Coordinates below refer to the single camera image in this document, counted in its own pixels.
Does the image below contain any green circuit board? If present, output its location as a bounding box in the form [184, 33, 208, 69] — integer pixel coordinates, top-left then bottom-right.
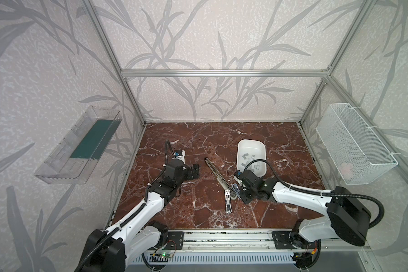
[151, 252, 175, 262]

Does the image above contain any grey white large stapler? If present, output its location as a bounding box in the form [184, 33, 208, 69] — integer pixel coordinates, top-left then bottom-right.
[205, 158, 238, 200]

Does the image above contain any white wire mesh basket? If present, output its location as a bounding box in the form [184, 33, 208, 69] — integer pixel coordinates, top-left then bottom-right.
[316, 103, 398, 185]

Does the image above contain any white plastic tray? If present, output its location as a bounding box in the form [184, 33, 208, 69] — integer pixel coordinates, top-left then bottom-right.
[237, 139, 267, 177]

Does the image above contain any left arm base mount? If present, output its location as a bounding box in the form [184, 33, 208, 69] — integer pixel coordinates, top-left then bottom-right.
[161, 231, 184, 250]

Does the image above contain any small white stapler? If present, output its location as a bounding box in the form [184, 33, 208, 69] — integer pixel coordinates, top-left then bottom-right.
[224, 189, 232, 214]

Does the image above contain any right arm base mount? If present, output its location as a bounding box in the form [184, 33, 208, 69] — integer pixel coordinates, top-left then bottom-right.
[272, 231, 316, 251]

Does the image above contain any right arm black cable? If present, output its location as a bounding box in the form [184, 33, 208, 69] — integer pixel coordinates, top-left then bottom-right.
[242, 159, 385, 229]

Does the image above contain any aluminium front rail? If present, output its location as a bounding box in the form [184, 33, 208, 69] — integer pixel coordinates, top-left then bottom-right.
[122, 229, 371, 254]

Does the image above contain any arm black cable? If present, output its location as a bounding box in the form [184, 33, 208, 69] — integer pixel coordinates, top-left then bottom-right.
[242, 159, 385, 229]
[74, 140, 176, 272]

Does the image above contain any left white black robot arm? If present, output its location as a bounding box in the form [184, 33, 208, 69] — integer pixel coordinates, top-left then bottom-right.
[76, 159, 199, 272]

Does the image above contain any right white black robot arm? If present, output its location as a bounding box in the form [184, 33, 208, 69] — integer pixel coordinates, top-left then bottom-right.
[235, 170, 385, 247]

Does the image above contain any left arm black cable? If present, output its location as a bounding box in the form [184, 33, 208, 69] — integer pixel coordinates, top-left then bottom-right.
[74, 140, 176, 272]

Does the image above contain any clear wall shelf green mat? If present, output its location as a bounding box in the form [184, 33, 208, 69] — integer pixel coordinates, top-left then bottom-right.
[35, 106, 122, 185]

